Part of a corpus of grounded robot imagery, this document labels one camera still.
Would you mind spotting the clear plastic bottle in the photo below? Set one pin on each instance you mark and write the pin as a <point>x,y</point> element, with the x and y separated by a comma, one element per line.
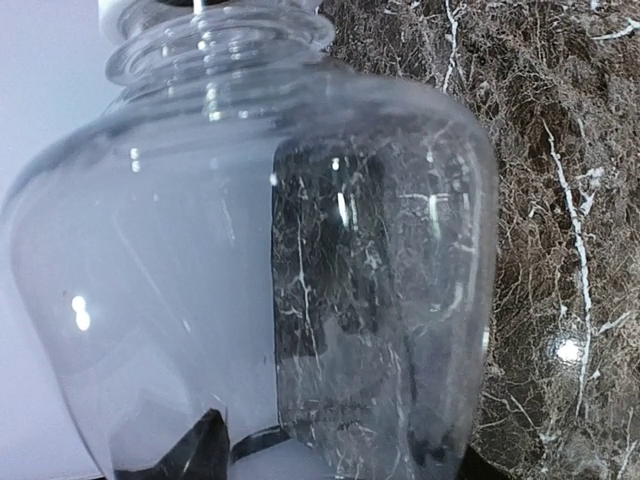
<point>254,228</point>

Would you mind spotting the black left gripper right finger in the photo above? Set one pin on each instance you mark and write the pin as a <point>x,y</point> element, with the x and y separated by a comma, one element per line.
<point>474,467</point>

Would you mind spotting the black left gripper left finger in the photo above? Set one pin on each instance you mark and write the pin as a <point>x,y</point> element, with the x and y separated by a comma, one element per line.
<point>203,453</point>

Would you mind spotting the white pump bottle cap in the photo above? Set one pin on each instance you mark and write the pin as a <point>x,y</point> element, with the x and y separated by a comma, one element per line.
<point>122,19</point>

